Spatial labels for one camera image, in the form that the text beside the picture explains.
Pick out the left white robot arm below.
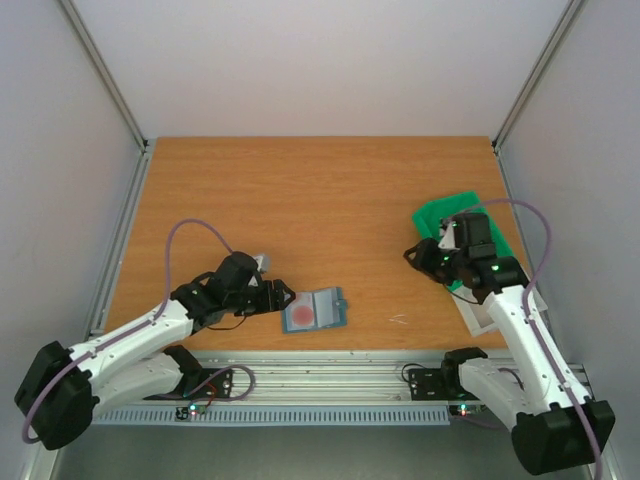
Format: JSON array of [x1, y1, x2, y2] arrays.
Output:
[[14, 252, 296, 450]]

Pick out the grey slotted cable duct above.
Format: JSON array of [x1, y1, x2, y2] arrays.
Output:
[[94, 405, 450, 428]]

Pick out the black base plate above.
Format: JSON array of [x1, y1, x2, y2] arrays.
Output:
[[145, 368, 233, 401], [407, 368, 478, 402]]

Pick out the blue card holder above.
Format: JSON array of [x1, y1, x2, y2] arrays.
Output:
[[281, 287, 348, 334]]

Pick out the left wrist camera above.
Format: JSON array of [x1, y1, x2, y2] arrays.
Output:
[[249, 253, 271, 287]]

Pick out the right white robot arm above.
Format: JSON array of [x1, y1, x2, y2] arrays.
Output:
[[403, 212, 615, 479]]

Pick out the left circuit board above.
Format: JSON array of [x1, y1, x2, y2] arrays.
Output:
[[174, 404, 207, 421]]

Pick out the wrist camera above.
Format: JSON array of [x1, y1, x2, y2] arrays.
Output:
[[249, 253, 271, 287], [438, 223, 456, 250]]

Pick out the circuit board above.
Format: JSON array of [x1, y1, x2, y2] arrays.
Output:
[[174, 404, 207, 421], [449, 403, 485, 417]]

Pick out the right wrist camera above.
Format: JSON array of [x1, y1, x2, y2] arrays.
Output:
[[438, 223, 456, 250]]

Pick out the green bin far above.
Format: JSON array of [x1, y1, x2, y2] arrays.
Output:
[[412, 191, 480, 240]]

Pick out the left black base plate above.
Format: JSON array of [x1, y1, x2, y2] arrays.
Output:
[[145, 368, 233, 401]]

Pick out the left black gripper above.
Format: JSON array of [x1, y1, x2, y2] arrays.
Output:
[[227, 280, 296, 316]]

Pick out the white tray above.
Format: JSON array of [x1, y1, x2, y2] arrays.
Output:
[[452, 289, 548, 337]]

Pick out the right circuit board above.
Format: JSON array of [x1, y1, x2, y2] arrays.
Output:
[[449, 403, 485, 417]]

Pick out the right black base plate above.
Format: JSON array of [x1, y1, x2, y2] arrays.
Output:
[[407, 368, 478, 402]]

